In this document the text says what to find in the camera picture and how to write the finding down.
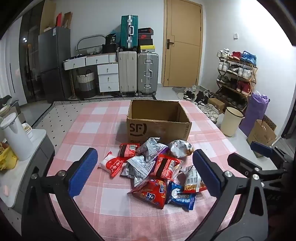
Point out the teal suitcase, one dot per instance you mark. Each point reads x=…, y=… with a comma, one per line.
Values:
x=129, y=32

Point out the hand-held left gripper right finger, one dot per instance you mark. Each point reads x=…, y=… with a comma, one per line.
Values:
x=205, y=171

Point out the white thermal jug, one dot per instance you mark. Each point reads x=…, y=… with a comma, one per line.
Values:
x=17, y=139

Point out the red logo shoe box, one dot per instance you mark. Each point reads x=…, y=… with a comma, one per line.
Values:
x=145, y=36

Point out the dotted floor mat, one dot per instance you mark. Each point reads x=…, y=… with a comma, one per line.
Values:
x=62, y=113

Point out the white drawer dresser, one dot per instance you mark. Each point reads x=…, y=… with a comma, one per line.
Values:
x=107, y=74

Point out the silver labelled snack packet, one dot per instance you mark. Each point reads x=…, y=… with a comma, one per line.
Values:
x=141, y=169

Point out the white grey side table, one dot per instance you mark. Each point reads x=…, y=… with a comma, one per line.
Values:
x=34, y=157

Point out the pile of sneakers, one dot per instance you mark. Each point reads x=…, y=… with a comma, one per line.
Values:
x=208, y=109

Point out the silver orange snack packet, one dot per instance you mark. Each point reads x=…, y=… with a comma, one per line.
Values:
x=180, y=148

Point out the wooden shoe rack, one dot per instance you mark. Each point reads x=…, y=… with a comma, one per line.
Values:
x=231, y=89

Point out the yellow snack bag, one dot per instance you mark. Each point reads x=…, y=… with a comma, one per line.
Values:
x=8, y=160

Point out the red white snack packet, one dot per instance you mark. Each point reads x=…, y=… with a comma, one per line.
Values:
x=111, y=165

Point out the large red snack packet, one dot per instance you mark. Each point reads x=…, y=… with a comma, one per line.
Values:
x=150, y=192

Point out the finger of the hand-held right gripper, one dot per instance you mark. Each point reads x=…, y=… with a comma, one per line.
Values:
x=261, y=148
x=241, y=162

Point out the blue cookie packet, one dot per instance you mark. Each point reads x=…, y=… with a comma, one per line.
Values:
x=180, y=197

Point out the dark glass cabinet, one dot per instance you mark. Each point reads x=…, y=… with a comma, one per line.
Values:
x=30, y=69

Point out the purple snack packet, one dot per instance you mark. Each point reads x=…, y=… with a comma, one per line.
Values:
x=165, y=150

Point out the black printed bag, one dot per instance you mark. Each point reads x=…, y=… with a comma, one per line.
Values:
x=112, y=39

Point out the black storage box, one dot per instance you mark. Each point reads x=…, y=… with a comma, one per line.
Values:
x=111, y=48

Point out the dark shoe box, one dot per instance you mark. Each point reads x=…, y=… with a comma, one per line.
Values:
x=145, y=42

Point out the purple bag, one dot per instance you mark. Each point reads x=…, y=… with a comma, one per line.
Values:
x=253, y=113

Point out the shelved shoes group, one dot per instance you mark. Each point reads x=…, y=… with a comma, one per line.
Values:
x=242, y=71

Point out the brown paper bag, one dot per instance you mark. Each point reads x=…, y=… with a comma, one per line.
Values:
x=67, y=20

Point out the small red brown snack packet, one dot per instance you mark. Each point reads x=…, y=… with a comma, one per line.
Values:
x=129, y=150

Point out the snack packets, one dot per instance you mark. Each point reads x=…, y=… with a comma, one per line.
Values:
x=193, y=180

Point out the brown carton with flaps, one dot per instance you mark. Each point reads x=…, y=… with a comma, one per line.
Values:
x=259, y=134

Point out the cream trash bin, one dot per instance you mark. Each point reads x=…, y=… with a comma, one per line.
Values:
x=230, y=122

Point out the wooden door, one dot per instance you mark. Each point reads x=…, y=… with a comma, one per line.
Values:
x=182, y=46

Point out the small closed cardboard box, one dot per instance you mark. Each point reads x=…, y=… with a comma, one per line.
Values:
x=216, y=104

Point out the long red brown snack packet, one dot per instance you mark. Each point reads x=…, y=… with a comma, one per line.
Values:
x=166, y=168

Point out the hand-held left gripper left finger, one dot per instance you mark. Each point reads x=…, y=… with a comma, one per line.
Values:
x=83, y=171

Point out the silver suitcase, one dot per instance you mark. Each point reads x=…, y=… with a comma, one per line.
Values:
x=148, y=74

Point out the red paper bag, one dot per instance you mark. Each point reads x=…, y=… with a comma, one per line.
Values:
x=58, y=19

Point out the pink checked tablecloth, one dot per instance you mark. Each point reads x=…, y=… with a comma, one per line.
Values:
x=97, y=139

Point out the clear cracker packet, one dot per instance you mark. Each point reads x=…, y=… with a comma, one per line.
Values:
x=177, y=173

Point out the woven laundry basket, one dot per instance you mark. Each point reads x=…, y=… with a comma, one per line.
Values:
x=86, y=85

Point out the beige suitcase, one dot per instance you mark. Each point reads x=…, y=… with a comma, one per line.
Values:
x=127, y=74

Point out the grey refrigerator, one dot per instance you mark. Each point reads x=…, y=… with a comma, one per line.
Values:
x=55, y=58

